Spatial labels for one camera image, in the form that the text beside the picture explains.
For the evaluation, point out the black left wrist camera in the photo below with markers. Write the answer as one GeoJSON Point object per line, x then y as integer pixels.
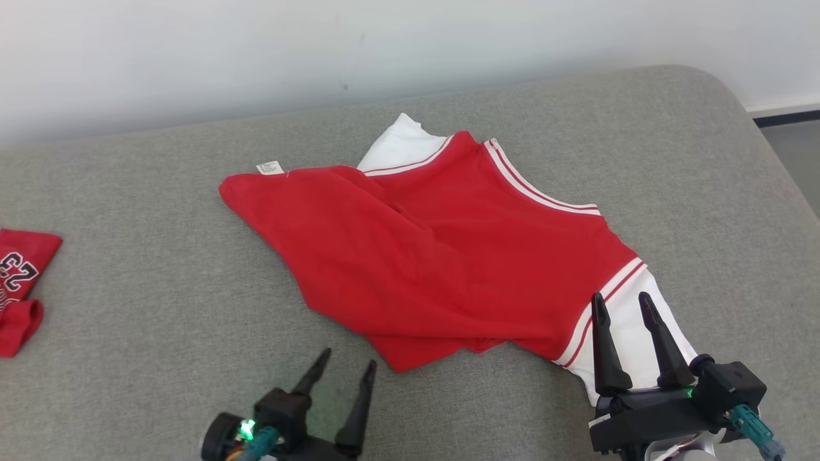
{"type": "Point", "coordinates": [285, 410]}

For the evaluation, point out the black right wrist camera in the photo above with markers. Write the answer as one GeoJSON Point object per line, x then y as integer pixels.
{"type": "Point", "coordinates": [730, 387]}

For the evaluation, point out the white wall skirting board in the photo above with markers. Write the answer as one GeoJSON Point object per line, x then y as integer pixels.
{"type": "Point", "coordinates": [785, 110]}

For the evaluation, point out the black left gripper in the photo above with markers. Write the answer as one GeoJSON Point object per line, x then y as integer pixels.
{"type": "Point", "coordinates": [317, 451]}

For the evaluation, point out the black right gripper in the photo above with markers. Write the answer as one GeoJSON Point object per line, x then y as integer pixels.
{"type": "Point", "coordinates": [647, 416]}

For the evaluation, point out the red jersey with white sleeves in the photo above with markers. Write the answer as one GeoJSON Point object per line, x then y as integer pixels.
{"type": "Point", "coordinates": [448, 256]}

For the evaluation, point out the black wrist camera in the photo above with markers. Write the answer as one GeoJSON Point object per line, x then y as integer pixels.
{"type": "Point", "coordinates": [730, 387]}
{"type": "Point", "coordinates": [285, 410]}

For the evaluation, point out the grey fabric sofa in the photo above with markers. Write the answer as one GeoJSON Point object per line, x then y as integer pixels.
{"type": "Point", "coordinates": [160, 320]}

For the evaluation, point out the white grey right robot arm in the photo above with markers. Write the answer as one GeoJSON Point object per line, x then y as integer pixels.
{"type": "Point", "coordinates": [695, 453]}

